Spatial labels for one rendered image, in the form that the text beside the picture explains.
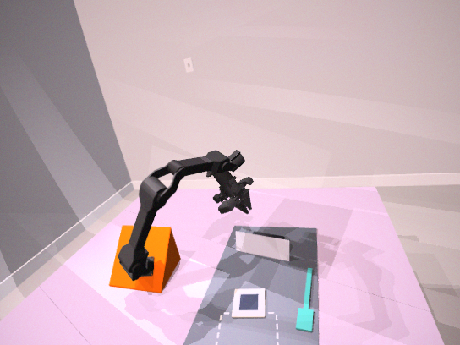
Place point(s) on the white square tile with dark blue square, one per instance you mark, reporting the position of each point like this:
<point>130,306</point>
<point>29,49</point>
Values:
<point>249,303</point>

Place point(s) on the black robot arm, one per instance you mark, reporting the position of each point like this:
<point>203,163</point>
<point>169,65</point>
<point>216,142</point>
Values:
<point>154,195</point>

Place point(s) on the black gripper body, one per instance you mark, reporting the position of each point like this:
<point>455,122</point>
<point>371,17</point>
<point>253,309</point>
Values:
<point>233,190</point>

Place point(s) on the turquoise small trowel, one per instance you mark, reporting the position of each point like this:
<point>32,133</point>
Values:
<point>305,315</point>

